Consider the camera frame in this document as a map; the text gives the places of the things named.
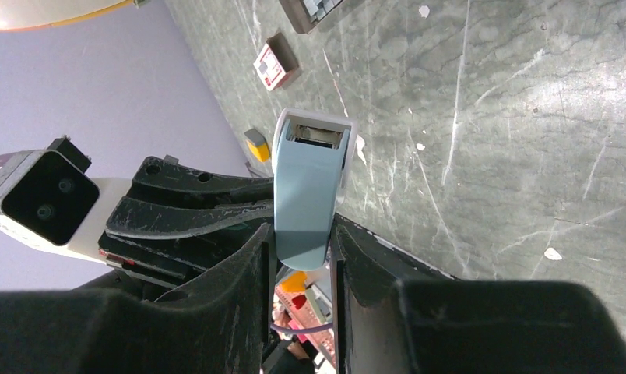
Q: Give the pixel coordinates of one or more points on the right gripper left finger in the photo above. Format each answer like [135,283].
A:
[215,323]

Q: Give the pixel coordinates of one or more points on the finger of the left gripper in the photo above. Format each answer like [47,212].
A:
[157,175]
[133,218]

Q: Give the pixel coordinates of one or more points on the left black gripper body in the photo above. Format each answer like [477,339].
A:
[153,258]

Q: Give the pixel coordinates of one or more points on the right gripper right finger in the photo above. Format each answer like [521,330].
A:
[394,313]

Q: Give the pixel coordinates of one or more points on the light blue small stapler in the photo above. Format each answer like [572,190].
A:
[311,160]

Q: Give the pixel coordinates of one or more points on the red white staple box sleeve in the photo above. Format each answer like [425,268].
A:
[275,62]

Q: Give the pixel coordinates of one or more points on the staple tray with staples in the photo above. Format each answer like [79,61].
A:
[306,15]

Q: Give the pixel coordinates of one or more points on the orange yellow small block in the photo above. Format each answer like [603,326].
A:
[257,145]

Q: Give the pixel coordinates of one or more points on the cream round drawer cabinet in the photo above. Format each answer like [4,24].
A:
[20,15]

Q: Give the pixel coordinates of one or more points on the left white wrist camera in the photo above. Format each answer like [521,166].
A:
[48,203]

